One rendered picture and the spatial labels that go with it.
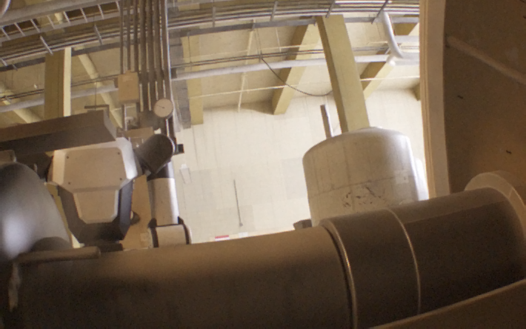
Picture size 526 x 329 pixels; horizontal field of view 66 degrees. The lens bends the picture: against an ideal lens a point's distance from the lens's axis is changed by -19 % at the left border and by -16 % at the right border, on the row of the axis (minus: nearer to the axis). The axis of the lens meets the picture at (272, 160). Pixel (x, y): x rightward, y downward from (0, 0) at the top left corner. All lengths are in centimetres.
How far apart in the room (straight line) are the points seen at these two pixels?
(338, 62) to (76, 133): 969
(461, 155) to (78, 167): 108
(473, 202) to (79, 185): 117
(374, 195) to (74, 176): 389
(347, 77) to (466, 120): 865
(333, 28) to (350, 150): 566
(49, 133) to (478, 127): 116
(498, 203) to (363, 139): 465
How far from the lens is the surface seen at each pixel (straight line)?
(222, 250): 33
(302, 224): 928
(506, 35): 137
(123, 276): 33
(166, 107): 239
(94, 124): 36
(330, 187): 505
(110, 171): 140
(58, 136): 38
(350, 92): 980
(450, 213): 37
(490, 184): 42
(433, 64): 121
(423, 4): 124
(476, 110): 134
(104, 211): 139
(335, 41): 1021
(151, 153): 148
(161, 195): 147
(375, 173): 497
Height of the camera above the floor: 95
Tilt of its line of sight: 11 degrees up
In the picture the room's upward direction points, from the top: 9 degrees counter-clockwise
